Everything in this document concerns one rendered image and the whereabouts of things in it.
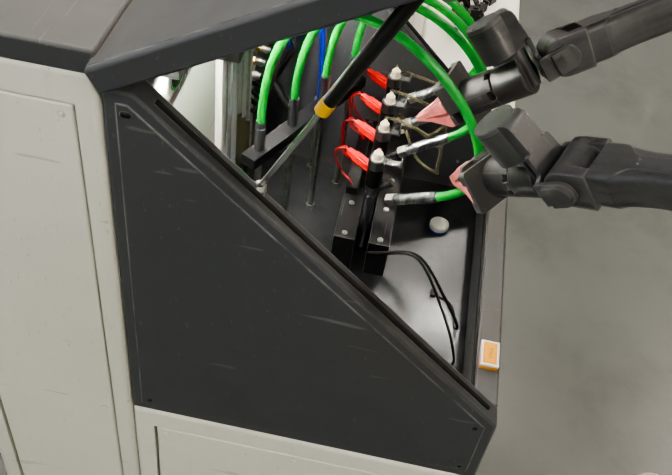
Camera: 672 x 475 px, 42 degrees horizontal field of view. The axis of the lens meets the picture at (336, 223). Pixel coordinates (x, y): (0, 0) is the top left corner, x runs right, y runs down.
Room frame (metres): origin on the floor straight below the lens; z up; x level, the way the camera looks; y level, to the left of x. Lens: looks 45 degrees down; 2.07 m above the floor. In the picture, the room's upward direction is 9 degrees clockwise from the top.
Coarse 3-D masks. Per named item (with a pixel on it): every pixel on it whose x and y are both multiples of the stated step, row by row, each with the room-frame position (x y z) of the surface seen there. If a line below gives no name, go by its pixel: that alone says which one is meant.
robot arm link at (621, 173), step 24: (576, 144) 0.83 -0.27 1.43; (600, 144) 0.82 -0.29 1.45; (624, 144) 0.81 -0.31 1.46; (552, 168) 0.81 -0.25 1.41; (576, 168) 0.79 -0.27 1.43; (600, 168) 0.78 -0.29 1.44; (624, 168) 0.76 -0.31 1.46; (648, 168) 0.75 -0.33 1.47; (600, 192) 0.76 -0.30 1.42; (624, 192) 0.75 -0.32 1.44; (648, 192) 0.74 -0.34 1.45
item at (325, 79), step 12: (432, 0) 1.25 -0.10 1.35; (444, 12) 1.25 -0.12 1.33; (336, 24) 1.27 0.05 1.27; (456, 24) 1.25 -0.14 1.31; (336, 36) 1.26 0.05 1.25; (324, 60) 1.27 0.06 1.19; (480, 60) 1.25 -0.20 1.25; (324, 72) 1.26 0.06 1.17; (324, 84) 1.26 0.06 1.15; (408, 120) 1.25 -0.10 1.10
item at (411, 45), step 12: (372, 24) 1.03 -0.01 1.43; (396, 36) 1.01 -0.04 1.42; (276, 48) 1.10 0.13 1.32; (408, 48) 1.00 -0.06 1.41; (420, 48) 1.00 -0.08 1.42; (276, 60) 1.10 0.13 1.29; (432, 60) 0.99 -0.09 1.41; (264, 72) 1.11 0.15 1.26; (432, 72) 0.99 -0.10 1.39; (444, 72) 0.98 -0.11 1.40; (264, 84) 1.11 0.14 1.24; (444, 84) 0.97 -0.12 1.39; (264, 96) 1.11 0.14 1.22; (456, 96) 0.97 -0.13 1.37; (264, 108) 1.11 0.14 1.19; (468, 108) 0.96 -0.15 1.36; (264, 120) 1.11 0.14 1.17; (468, 120) 0.95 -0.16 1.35; (480, 144) 0.95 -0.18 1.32; (444, 192) 0.96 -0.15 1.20; (456, 192) 0.95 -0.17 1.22
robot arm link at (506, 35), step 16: (496, 16) 1.08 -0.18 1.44; (512, 16) 1.08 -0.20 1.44; (480, 32) 1.06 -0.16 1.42; (496, 32) 1.06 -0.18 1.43; (512, 32) 1.07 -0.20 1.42; (480, 48) 1.05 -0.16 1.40; (496, 48) 1.05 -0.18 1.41; (512, 48) 1.05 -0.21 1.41; (528, 48) 1.07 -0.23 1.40; (560, 48) 1.05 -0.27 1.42; (576, 48) 1.05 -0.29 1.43; (496, 64) 1.04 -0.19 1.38; (544, 64) 1.04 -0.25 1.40; (560, 64) 1.03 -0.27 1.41; (576, 64) 1.04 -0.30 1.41
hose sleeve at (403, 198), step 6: (420, 192) 0.98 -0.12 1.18; (426, 192) 0.98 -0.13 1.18; (432, 192) 0.97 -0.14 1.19; (396, 198) 0.99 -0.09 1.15; (402, 198) 0.98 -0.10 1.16; (408, 198) 0.98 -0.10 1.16; (414, 198) 0.98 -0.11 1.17; (420, 198) 0.97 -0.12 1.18; (426, 198) 0.97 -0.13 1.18; (432, 198) 0.96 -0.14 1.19; (396, 204) 0.99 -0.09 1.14; (402, 204) 0.98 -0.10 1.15; (408, 204) 0.98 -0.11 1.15
